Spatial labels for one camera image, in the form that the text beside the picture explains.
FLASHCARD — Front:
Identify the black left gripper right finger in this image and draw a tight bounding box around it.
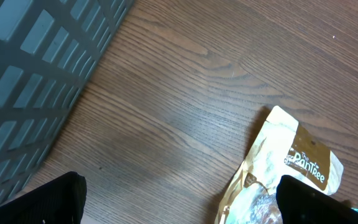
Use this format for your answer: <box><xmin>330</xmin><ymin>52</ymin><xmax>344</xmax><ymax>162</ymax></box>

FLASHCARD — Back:
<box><xmin>276</xmin><ymin>175</ymin><xmax>358</xmax><ymax>224</ymax></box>

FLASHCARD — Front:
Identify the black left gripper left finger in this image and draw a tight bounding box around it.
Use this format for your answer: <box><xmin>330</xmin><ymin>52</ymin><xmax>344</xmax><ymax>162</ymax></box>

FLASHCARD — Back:
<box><xmin>0</xmin><ymin>171</ymin><xmax>86</xmax><ymax>224</ymax></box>

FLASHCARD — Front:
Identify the brown snack packet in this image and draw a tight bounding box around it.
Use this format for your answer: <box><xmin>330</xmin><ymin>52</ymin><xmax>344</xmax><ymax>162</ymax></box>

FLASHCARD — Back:
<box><xmin>215</xmin><ymin>106</ymin><xmax>344</xmax><ymax>224</ymax></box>

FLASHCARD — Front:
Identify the grey plastic mesh basket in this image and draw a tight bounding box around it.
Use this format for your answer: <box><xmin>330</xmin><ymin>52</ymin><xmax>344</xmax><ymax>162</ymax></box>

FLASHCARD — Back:
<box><xmin>0</xmin><ymin>0</ymin><xmax>134</xmax><ymax>206</ymax></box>

